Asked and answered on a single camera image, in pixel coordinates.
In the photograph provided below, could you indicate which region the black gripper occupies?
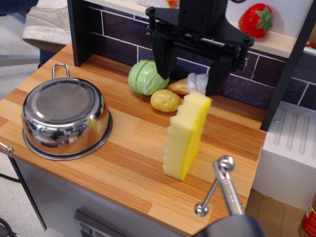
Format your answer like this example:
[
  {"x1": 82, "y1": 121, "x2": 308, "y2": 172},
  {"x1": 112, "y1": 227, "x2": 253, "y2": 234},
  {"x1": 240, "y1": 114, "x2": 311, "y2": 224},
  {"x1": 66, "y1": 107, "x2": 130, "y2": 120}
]
[{"x1": 146, "y1": 0, "x2": 254, "y2": 96}]

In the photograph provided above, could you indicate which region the yellow sponge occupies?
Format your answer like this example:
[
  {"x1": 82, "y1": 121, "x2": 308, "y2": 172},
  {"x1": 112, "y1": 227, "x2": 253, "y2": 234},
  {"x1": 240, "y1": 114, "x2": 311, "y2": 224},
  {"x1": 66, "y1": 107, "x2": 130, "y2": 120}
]
[{"x1": 163, "y1": 91, "x2": 212, "y2": 181}]

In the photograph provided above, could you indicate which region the stainless steel pot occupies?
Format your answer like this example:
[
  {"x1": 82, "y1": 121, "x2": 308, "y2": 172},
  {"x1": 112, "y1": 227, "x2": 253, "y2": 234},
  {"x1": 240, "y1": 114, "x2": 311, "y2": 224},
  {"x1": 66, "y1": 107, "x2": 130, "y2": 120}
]
[{"x1": 22, "y1": 63, "x2": 113, "y2": 160}]

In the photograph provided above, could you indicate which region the toy ice cream cone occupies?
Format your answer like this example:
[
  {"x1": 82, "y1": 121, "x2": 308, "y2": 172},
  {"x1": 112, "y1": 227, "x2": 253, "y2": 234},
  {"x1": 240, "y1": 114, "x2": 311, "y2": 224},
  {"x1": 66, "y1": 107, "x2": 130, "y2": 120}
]
[{"x1": 166, "y1": 73, "x2": 209, "y2": 95}]

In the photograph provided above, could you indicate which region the yellow toy potato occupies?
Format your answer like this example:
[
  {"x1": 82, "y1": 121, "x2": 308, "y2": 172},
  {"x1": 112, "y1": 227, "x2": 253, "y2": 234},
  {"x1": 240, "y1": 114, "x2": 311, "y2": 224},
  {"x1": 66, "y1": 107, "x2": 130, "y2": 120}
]
[{"x1": 150, "y1": 89, "x2": 181, "y2": 112}]

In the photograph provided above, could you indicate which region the green toy cabbage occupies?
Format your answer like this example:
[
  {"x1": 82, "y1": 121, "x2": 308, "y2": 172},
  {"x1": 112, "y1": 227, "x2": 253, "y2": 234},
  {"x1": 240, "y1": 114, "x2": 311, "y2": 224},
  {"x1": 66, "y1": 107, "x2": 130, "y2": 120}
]
[{"x1": 128, "y1": 59, "x2": 169, "y2": 95}]

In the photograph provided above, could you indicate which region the red toy strawberry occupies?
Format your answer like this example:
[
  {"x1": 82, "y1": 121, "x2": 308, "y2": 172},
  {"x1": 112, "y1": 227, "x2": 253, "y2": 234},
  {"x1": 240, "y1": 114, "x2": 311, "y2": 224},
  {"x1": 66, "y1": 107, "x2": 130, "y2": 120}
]
[{"x1": 238, "y1": 3, "x2": 274, "y2": 38}]

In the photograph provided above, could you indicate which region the white orange toy on shelf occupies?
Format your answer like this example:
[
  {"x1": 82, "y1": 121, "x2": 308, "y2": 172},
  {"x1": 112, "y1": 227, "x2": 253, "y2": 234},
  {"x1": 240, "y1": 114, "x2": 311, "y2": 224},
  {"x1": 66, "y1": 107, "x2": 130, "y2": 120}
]
[{"x1": 136, "y1": 0, "x2": 180, "y2": 8}]

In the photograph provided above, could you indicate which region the wooden shelf board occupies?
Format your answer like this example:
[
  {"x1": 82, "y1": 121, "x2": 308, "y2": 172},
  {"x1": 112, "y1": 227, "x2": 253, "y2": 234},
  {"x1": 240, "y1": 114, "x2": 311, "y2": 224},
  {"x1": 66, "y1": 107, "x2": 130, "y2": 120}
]
[{"x1": 87, "y1": 0, "x2": 297, "y2": 58}]

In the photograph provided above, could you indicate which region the metal clamp screw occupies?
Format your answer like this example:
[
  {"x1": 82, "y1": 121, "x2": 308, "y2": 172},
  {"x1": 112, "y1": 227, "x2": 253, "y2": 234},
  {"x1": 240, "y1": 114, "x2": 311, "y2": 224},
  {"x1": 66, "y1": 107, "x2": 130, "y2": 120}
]
[{"x1": 195, "y1": 156, "x2": 244, "y2": 217}]

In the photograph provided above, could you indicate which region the white drainer sink unit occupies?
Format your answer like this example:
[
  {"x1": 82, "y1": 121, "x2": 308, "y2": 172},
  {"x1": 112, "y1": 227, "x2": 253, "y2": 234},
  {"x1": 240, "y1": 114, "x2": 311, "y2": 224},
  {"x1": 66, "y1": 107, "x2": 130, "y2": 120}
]
[{"x1": 252, "y1": 102, "x2": 316, "y2": 210}]

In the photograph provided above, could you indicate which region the white sneaker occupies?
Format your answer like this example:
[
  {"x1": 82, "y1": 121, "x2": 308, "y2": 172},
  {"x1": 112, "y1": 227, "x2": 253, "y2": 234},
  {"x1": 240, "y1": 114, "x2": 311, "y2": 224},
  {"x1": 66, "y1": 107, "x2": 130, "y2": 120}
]
[{"x1": 22, "y1": 0, "x2": 71, "y2": 52}]

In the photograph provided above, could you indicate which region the grey oven control panel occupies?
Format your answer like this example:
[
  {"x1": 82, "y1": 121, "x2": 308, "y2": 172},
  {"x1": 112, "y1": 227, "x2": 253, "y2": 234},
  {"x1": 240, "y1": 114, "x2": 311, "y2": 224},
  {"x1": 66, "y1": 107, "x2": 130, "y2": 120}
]
[{"x1": 74, "y1": 210, "x2": 123, "y2": 237}]

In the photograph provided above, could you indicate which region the red labelled jar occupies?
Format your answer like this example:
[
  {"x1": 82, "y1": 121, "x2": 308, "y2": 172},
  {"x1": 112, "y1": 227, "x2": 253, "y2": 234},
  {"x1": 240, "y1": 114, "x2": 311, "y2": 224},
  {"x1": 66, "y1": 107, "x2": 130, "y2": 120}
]
[{"x1": 299, "y1": 197, "x2": 316, "y2": 237}]

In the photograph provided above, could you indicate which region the small metal knob rod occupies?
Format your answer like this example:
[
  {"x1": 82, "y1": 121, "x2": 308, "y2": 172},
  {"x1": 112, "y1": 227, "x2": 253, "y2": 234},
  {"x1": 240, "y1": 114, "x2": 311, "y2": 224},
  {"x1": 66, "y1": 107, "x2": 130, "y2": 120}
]
[{"x1": 0, "y1": 142, "x2": 14, "y2": 155}]

